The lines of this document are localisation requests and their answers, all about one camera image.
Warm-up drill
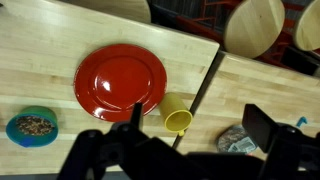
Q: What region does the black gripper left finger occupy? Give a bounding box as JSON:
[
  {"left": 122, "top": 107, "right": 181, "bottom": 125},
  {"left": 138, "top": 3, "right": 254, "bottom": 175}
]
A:
[{"left": 111, "top": 102, "right": 149, "bottom": 148}]

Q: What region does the round wooden stool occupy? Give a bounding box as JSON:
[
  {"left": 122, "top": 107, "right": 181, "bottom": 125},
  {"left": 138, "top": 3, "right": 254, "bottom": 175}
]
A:
[
  {"left": 223, "top": 0, "right": 286, "bottom": 60},
  {"left": 292, "top": 0, "right": 320, "bottom": 52}
]

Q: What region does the clear plastic food bag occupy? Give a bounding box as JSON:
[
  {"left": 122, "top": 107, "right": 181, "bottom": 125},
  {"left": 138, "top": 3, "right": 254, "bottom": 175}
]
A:
[{"left": 216, "top": 124, "right": 259, "bottom": 155}]

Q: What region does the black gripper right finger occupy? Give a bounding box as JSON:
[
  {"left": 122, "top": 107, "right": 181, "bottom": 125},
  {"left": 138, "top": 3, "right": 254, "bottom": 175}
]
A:
[{"left": 241, "top": 103, "right": 303, "bottom": 180}]

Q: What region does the yellow cup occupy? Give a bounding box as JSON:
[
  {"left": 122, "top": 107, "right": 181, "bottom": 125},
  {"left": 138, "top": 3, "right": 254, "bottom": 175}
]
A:
[{"left": 158, "top": 92, "right": 194, "bottom": 137}]

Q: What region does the red plate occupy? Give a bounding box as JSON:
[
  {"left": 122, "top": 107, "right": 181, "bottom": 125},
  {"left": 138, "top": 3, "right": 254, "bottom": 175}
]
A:
[{"left": 73, "top": 43, "right": 168, "bottom": 123}]

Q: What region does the green bowl with blue tape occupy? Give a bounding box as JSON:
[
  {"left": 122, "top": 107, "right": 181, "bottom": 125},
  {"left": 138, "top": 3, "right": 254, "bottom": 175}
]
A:
[{"left": 5, "top": 105, "right": 60, "bottom": 149}]

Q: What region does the small blue clip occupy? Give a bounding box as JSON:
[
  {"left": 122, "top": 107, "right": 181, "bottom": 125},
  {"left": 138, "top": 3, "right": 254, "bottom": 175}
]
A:
[{"left": 296, "top": 116, "right": 308, "bottom": 129}]

